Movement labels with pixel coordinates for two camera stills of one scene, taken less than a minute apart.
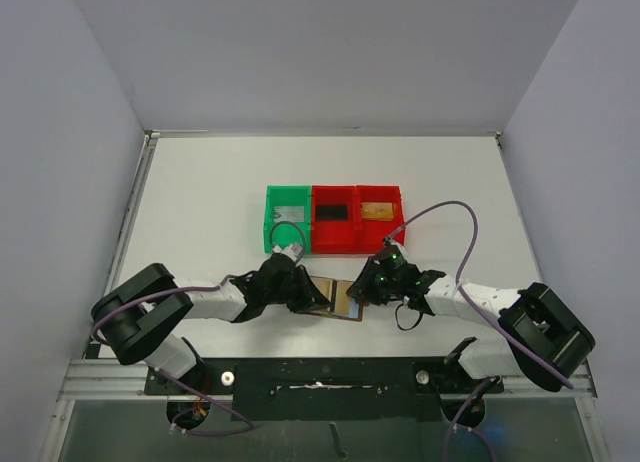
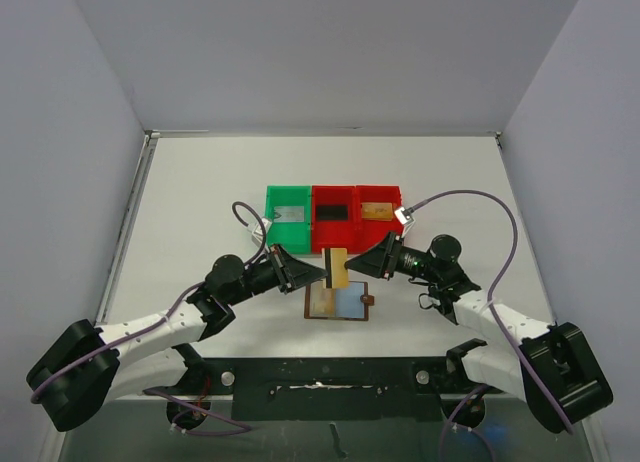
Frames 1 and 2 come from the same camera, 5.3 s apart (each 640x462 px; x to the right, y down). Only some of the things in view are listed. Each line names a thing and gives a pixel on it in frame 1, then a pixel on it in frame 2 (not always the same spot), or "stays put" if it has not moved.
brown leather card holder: x=342 y=305 stays put
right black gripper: x=370 y=283 → x=391 y=255
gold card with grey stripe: x=377 y=211 stays put
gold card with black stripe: x=340 y=302 → x=333 y=260
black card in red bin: x=332 y=212 stays put
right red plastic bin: x=379 y=213 stays put
